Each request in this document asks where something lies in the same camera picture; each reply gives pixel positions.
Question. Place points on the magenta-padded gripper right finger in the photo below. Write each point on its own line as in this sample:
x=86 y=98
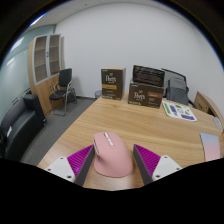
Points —
x=148 y=160

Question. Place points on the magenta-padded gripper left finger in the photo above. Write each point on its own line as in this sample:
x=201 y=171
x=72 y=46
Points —
x=79 y=160

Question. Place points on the pink computer mouse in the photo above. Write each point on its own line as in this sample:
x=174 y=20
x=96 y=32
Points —
x=112 y=156

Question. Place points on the pink and blue mouse pad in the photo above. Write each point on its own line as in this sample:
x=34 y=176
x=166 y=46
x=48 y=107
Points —
x=210 y=146

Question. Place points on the white sticker sheet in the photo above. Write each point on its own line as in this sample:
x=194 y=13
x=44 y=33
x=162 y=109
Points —
x=178 y=111

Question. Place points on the wide brown cardboard box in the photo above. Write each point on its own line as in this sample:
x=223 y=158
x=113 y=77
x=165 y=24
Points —
x=145 y=96

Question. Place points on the black leather sofa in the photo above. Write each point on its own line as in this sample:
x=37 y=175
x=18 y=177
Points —
x=20 y=125

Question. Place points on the grey backpack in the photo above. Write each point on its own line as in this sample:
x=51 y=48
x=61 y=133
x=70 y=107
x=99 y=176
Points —
x=177 y=91

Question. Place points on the wooden shelf cabinet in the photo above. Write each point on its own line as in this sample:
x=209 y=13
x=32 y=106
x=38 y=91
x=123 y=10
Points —
x=43 y=90

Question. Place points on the wooden side cabinet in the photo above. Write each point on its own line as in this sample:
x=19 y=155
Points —
x=205 y=101

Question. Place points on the black visitor chair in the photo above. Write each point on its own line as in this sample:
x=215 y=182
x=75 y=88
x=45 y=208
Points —
x=65 y=78

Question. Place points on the black cardboard box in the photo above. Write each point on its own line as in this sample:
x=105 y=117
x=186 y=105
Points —
x=148 y=75

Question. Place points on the black mesh office chair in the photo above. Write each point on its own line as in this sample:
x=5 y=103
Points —
x=173 y=74

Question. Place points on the ceiling light panel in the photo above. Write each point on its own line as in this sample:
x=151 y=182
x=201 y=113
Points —
x=37 y=20

